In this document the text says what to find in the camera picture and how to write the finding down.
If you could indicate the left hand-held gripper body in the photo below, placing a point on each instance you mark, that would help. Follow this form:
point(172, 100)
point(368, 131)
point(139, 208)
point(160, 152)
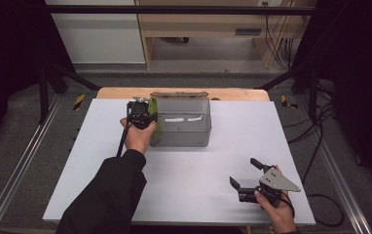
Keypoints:
point(138, 112)

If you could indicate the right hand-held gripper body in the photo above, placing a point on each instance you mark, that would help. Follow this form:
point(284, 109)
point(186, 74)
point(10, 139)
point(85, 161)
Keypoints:
point(276, 182)

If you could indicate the green phone case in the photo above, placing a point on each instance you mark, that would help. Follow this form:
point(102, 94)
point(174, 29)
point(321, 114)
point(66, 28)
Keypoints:
point(154, 105)

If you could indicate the transparent grey storage box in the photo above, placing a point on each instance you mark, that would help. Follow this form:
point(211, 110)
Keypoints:
point(184, 130)

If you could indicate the person's left hand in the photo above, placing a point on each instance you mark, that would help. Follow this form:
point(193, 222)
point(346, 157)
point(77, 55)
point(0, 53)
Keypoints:
point(138, 138)

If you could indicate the person's right hand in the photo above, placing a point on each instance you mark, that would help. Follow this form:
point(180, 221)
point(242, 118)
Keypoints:
point(279, 213)

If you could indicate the wooden table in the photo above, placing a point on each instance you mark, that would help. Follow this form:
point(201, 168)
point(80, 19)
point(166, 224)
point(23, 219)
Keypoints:
point(116, 93)

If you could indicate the white table board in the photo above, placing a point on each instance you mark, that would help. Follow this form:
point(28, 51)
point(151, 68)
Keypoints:
point(206, 162)

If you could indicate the yellow black tape strip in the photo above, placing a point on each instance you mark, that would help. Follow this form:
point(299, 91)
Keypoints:
point(286, 102)
point(79, 101)

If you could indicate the white cabinet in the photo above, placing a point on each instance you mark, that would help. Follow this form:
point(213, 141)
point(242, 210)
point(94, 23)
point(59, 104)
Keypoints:
point(99, 35)

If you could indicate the light wooden desk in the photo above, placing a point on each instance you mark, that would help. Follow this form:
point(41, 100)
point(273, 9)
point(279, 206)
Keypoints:
point(206, 22)

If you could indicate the black curtain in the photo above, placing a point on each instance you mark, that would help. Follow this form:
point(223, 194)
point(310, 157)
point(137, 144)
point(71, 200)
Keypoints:
point(362, 65)
point(8, 48)

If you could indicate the metal floor rail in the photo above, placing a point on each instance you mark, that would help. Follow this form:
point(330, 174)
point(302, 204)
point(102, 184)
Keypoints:
point(18, 162)
point(340, 178)

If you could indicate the black frame strut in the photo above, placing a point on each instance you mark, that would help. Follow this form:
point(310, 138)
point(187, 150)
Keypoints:
point(72, 75)
point(288, 76)

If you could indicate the black horizontal frame bar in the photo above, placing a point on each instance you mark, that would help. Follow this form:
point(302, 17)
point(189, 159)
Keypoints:
point(174, 9)

